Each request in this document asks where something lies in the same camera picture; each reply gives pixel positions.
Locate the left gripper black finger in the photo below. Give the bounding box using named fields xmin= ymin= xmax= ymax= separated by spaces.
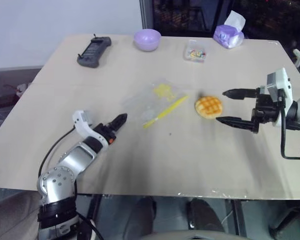
xmin=113 ymin=113 xmax=129 ymax=132
xmin=109 ymin=112 xmax=126 ymax=129

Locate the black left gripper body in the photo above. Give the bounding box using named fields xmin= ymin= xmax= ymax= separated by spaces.
xmin=92 ymin=122 xmax=117 ymax=146

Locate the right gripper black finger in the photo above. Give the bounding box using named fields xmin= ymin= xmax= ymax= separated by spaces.
xmin=222 ymin=87 xmax=258 ymax=101
xmin=215 ymin=115 xmax=256 ymax=132

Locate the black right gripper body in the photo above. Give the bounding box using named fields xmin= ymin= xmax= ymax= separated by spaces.
xmin=251 ymin=86 xmax=284 ymax=135

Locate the clear yellow-zip plastic bag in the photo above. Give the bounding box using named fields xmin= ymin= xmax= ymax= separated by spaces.
xmin=121 ymin=78 xmax=191 ymax=130

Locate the round orange snack bun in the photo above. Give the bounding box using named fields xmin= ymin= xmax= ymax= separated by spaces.
xmin=194 ymin=95 xmax=225 ymax=120

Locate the purple tissue pack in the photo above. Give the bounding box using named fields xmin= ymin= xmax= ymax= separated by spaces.
xmin=212 ymin=10 xmax=247 ymax=50

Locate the small clear plastic box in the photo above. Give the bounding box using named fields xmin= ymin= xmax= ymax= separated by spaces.
xmin=182 ymin=39 xmax=208 ymax=64

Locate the black handheld controller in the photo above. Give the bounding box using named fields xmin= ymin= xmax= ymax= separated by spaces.
xmin=76 ymin=33 xmax=113 ymax=69

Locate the black table leg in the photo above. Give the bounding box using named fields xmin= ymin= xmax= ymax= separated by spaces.
xmin=230 ymin=199 xmax=244 ymax=236
xmin=89 ymin=194 xmax=104 ymax=227

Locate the purple plastic bowl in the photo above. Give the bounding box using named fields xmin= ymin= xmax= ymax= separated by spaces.
xmin=133 ymin=28 xmax=162 ymax=53

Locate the red and white floor object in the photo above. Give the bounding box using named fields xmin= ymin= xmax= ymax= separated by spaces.
xmin=3 ymin=83 xmax=33 ymax=99

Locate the dark rounded shape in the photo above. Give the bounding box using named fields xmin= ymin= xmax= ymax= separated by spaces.
xmin=188 ymin=198 xmax=226 ymax=234

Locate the beige rounded cushion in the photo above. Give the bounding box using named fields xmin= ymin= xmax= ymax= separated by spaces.
xmin=0 ymin=191 xmax=42 ymax=240

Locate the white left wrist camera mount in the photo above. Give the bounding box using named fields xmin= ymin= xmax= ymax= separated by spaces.
xmin=72 ymin=109 xmax=110 ymax=149

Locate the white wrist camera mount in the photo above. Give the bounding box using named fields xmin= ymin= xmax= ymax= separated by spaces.
xmin=72 ymin=109 xmax=110 ymax=149
xmin=266 ymin=67 xmax=295 ymax=127

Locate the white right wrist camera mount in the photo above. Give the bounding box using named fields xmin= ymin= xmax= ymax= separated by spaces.
xmin=266 ymin=67 xmax=295 ymax=127

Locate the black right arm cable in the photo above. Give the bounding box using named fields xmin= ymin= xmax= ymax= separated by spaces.
xmin=279 ymin=88 xmax=300 ymax=201

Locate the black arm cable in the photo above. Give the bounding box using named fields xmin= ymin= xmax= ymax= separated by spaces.
xmin=279 ymin=88 xmax=300 ymax=201
xmin=38 ymin=127 xmax=77 ymax=177

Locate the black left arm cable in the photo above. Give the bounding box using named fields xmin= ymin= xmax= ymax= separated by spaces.
xmin=38 ymin=127 xmax=77 ymax=177

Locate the grey window frame post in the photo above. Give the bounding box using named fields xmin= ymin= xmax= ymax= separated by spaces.
xmin=139 ymin=0 xmax=155 ymax=30

